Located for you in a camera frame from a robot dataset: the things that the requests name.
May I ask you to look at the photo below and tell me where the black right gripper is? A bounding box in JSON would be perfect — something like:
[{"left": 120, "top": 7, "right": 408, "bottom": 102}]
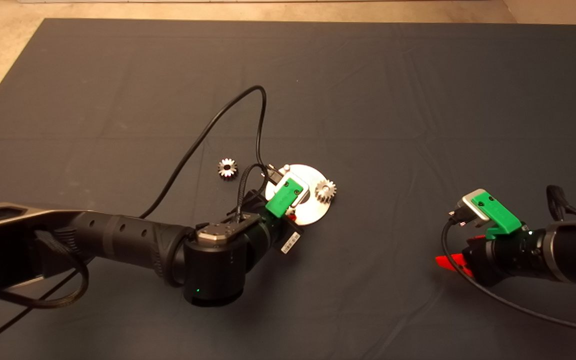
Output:
[{"left": 435, "top": 229, "right": 548, "bottom": 287}]

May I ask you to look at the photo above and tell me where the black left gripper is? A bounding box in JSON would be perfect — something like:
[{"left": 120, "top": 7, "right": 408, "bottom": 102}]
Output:
[{"left": 245, "top": 200, "right": 303, "bottom": 261}]

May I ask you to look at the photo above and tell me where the steel planetary gear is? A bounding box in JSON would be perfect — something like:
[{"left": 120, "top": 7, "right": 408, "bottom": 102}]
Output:
[
  {"left": 217, "top": 158, "right": 238, "bottom": 180},
  {"left": 314, "top": 180, "right": 338, "bottom": 204}
]

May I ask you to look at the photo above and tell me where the round metal carrier plate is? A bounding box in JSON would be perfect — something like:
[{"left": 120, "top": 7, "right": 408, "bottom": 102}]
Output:
[{"left": 265, "top": 164, "right": 335, "bottom": 227}]

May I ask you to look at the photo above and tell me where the dark grey table cloth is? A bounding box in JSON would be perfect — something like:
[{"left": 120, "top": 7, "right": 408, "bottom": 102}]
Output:
[{"left": 0, "top": 18, "right": 576, "bottom": 360}]

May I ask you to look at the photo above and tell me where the green left camera mount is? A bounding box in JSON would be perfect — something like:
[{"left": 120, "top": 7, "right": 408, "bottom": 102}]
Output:
[{"left": 265, "top": 177, "right": 305, "bottom": 219}]

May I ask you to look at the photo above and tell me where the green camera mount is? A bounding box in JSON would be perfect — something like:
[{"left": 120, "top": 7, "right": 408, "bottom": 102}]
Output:
[
  {"left": 470, "top": 192, "right": 524, "bottom": 240},
  {"left": 265, "top": 177, "right": 305, "bottom": 219}
]

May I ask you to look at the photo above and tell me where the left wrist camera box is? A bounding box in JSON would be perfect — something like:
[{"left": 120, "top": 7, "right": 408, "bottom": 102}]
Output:
[{"left": 275, "top": 172, "right": 310, "bottom": 203}]

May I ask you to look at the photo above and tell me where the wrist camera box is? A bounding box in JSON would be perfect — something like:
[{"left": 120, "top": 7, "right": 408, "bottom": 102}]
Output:
[
  {"left": 275, "top": 172, "right": 310, "bottom": 203},
  {"left": 450, "top": 188, "right": 491, "bottom": 228}
]

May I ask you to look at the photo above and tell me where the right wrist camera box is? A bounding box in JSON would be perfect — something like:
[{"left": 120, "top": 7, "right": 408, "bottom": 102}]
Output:
[{"left": 450, "top": 188, "right": 491, "bottom": 228}]

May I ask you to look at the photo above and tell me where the green right camera mount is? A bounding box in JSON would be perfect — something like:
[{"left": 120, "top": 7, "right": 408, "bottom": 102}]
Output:
[{"left": 470, "top": 192, "right": 524, "bottom": 240}]

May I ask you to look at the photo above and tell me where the short braided left wrist cable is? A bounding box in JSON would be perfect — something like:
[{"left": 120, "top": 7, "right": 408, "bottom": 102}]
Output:
[{"left": 235, "top": 163, "right": 271, "bottom": 223}]

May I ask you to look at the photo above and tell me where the braided right arm cable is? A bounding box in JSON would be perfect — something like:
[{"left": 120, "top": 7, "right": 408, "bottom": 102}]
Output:
[{"left": 546, "top": 185, "right": 576, "bottom": 221}]

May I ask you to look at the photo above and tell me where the braided left arm cable loop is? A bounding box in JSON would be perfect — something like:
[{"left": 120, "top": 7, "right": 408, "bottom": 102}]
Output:
[{"left": 0, "top": 230, "right": 90, "bottom": 309}]

